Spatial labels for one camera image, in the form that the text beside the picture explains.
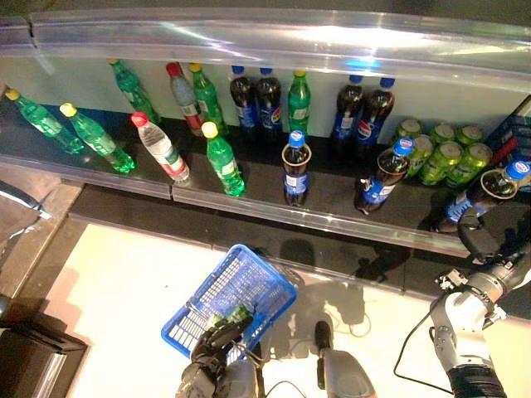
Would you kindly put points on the green Sprite bottle yellow cap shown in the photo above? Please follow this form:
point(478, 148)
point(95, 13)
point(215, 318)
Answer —
point(299, 103)
point(45, 124)
point(207, 99)
point(224, 161)
point(134, 93)
point(99, 141)

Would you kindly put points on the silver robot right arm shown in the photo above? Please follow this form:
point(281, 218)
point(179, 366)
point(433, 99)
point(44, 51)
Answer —
point(460, 311)

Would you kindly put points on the clear water bottle red cap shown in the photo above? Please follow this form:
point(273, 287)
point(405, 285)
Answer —
point(184, 99)
point(162, 149)

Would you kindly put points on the clear plastic shelf edge rail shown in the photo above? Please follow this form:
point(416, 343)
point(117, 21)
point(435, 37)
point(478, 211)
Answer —
point(62, 172)
point(269, 212)
point(249, 41)

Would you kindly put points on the Pepsi bottle with paper collar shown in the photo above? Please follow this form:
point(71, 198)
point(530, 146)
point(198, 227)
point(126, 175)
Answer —
point(493, 188)
point(295, 182)
point(379, 186)

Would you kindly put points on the Pepsi cola bottle blue cap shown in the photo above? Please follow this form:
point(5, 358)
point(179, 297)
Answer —
point(269, 103)
point(245, 103)
point(346, 112)
point(373, 116)

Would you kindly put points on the blue plastic shopping basket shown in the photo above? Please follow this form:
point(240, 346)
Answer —
point(271, 270)

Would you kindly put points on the white shelf back panel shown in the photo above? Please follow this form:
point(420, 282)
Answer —
point(79, 79)

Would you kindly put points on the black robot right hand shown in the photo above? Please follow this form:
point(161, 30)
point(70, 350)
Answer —
point(481, 244)

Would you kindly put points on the dark grey shelf board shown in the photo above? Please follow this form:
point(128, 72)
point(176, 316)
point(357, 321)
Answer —
point(290, 5)

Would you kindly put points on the black glossy shelf board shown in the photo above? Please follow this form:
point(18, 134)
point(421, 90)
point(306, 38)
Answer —
point(265, 166)

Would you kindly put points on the black shelf base plinth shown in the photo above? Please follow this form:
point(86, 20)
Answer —
point(186, 224)

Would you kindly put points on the black glossy counter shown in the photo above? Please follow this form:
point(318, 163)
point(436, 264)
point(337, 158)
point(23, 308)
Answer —
point(33, 356)

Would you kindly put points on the blue cardboard box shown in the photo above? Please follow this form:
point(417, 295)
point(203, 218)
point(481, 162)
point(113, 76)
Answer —
point(514, 124)

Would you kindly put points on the brown backdrop sheet silver edge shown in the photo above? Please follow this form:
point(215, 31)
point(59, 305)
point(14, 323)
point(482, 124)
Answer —
point(16, 232)

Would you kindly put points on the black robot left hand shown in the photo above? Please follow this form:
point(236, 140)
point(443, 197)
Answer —
point(211, 348)

